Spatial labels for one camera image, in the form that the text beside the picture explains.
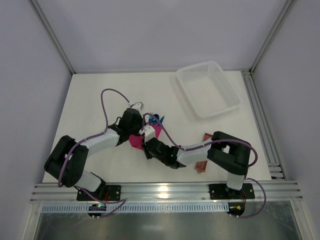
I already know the right controller board black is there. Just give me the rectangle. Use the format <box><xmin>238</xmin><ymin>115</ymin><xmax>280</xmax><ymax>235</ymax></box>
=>
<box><xmin>227</xmin><ymin>204</ymin><xmax>245</xmax><ymax>218</ymax></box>

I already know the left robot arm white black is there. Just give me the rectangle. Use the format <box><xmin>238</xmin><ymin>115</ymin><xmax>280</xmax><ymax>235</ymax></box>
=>
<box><xmin>44</xmin><ymin>108</ymin><xmax>143</xmax><ymax>201</ymax></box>

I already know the left aluminium frame post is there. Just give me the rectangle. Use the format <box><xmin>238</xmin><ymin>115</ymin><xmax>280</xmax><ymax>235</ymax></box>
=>
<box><xmin>28</xmin><ymin>0</ymin><xmax>76</xmax><ymax>75</ymax></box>

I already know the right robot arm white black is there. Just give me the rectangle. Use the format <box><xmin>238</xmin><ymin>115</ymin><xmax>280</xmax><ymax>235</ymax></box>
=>
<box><xmin>142</xmin><ymin>131</ymin><xmax>252</xmax><ymax>199</ymax></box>

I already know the left controller board black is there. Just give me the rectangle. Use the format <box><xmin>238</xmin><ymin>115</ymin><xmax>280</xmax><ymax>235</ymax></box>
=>
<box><xmin>88</xmin><ymin>203</ymin><xmax>107</xmax><ymax>220</ymax></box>

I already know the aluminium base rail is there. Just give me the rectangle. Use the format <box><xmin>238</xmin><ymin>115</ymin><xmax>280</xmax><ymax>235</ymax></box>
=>
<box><xmin>30</xmin><ymin>180</ymin><xmax>304</xmax><ymax>203</ymax></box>

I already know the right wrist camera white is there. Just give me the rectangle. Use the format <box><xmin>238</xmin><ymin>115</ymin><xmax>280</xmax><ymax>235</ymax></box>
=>
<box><xmin>139</xmin><ymin>124</ymin><xmax>156</xmax><ymax>143</ymax></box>

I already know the brown utensil tray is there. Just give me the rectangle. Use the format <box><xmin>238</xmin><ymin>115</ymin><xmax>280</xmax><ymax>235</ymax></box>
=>
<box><xmin>194</xmin><ymin>133</ymin><xmax>212</xmax><ymax>174</ymax></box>

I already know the blue metallic fork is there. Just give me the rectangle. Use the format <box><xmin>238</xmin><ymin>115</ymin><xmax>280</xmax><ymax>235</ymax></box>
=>
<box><xmin>148</xmin><ymin>114</ymin><xmax>157</xmax><ymax>126</ymax></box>

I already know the white plastic basket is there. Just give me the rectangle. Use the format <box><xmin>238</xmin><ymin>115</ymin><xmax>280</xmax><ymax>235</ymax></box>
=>
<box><xmin>176</xmin><ymin>61</ymin><xmax>243</xmax><ymax>118</ymax></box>

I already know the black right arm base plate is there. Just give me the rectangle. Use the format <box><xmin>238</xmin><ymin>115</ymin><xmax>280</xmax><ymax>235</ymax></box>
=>
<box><xmin>208</xmin><ymin>183</ymin><xmax>255</xmax><ymax>200</ymax></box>

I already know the pink paper napkin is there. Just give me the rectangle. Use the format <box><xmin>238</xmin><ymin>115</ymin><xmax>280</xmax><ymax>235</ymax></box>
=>
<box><xmin>128</xmin><ymin>123</ymin><xmax>162</xmax><ymax>150</ymax></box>

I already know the right aluminium frame post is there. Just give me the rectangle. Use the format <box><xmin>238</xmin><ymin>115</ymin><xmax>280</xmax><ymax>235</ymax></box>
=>
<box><xmin>249</xmin><ymin>0</ymin><xmax>297</xmax><ymax>75</ymax></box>

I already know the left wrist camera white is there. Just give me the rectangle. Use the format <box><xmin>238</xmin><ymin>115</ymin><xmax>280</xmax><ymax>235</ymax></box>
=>
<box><xmin>127</xmin><ymin>101</ymin><xmax>144</xmax><ymax>115</ymax></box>

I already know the right side aluminium rail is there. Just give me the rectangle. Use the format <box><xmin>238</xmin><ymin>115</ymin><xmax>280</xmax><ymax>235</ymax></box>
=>
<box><xmin>241</xmin><ymin>69</ymin><xmax>287</xmax><ymax>181</ymax></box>

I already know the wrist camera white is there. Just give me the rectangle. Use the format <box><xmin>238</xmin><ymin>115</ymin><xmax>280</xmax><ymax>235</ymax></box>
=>
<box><xmin>127</xmin><ymin>101</ymin><xmax>144</xmax><ymax>115</ymax></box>
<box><xmin>139</xmin><ymin>124</ymin><xmax>156</xmax><ymax>143</ymax></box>

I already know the controller board black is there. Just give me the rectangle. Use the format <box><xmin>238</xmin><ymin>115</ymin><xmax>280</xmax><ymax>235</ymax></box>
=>
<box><xmin>88</xmin><ymin>203</ymin><xmax>107</xmax><ymax>220</ymax></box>
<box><xmin>227</xmin><ymin>204</ymin><xmax>245</xmax><ymax>218</ymax></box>

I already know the white slotted cable duct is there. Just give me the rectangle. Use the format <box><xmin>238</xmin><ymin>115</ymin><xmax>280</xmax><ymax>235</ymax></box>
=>
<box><xmin>41</xmin><ymin>202</ymin><xmax>229</xmax><ymax>214</ymax></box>

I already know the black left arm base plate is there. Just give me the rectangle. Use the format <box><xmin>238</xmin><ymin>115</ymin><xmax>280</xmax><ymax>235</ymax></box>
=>
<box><xmin>76</xmin><ymin>183</ymin><xmax>122</xmax><ymax>202</ymax></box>

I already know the aluminium frame post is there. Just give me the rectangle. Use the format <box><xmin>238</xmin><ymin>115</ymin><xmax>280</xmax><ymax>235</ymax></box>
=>
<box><xmin>28</xmin><ymin>0</ymin><xmax>76</xmax><ymax>75</ymax></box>
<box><xmin>249</xmin><ymin>0</ymin><xmax>297</xmax><ymax>75</ymax></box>

